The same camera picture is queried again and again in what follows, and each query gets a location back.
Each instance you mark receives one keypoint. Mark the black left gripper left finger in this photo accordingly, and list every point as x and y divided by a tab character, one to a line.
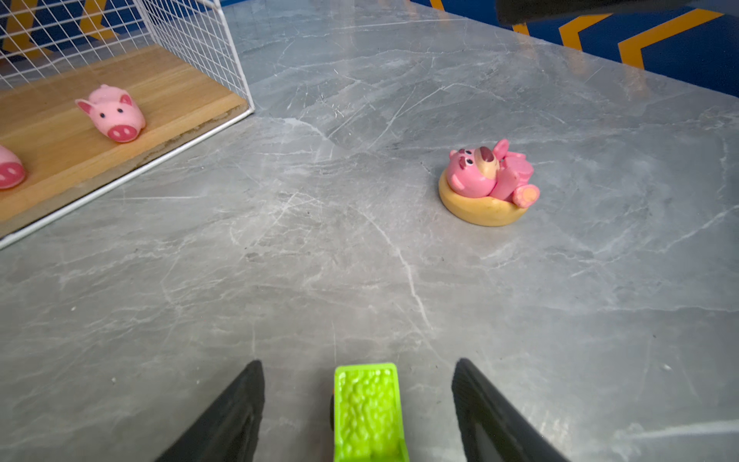
228	430

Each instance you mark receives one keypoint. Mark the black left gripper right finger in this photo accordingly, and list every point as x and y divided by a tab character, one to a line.
491	428

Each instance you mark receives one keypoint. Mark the green orange toy truck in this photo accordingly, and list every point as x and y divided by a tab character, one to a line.
367	414

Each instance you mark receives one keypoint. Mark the pink pig toy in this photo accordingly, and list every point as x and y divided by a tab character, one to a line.
114	113
12	172

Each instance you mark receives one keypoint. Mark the white wire wooden shelf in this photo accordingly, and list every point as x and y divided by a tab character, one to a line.
176	59

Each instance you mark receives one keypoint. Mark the pink round cake toy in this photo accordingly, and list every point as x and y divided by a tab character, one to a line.
488	186

